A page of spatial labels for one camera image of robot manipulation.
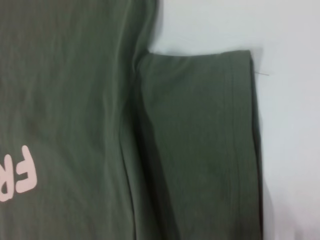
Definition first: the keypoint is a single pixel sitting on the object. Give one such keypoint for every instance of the dark green FREE t-shirt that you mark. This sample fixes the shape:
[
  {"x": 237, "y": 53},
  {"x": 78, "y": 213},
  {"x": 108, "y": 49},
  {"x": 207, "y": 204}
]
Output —
[{"x": 75, "y": 100}]

